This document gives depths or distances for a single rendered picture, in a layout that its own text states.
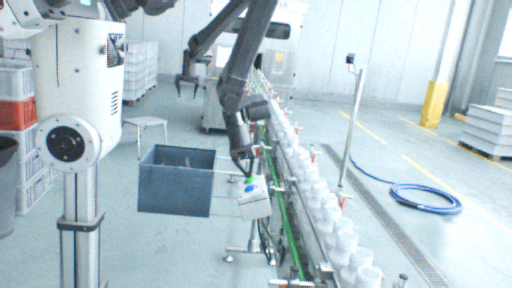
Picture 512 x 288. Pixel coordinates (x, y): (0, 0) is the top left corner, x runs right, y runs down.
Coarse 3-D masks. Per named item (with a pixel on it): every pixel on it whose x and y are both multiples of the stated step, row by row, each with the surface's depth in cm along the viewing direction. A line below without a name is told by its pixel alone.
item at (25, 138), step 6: (30, 126) 284; (36, 126) 298; (0, 132) 267; (6, 132) 268; (12, 132) 268; (18, 132) 269; (24, 132) 273; (30, 132) 287; (18, 138) 271; (24, 138) 275; (30, 138) 287; (24, 144) 275; (30, 144) 288; (18, 150) 273; (24, 150) 276; (30, 150) 289; (18, 156) 274; (24, 156) 277
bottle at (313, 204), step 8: (320, 192) 92; (328, 192) 93; (312, 200) 94; (320, 200) 93; (312, 208) 93; (304, 216) 96; (312, 216) 93; (304, 224) 95; (304, 232) 95; (304, 248) 96
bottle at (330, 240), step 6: (336, 222) 76; (342, 222) 78; (348, 222) 78; (336, 228) 76; (342, 228) 75; (348, 228) 75; (330, 234) 78; (336, 234) 76; (330, 240) 77; (324, 246) 78; (330, 246) 76; (318, 276) 80
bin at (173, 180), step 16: (160, 144) 185; (144, 160) 164; (160, 160) 187; (176, 160) 188; (192, 160) 188; (208, 160) 189; (240, 160) 183; (256, 160) 185; (144, 176) 157; (160, 176) 158; (176, 176) 158; (192, 176) 159; (208, 176) 159; (144, 192) 159; (160, 192) 160; (176, 192) 160; (192, 192) 160; (208, 192) 161; (144, 208) 161; (160, 208) 162; (176, 208) 162; (192, 208) 162; (208, 208) 163
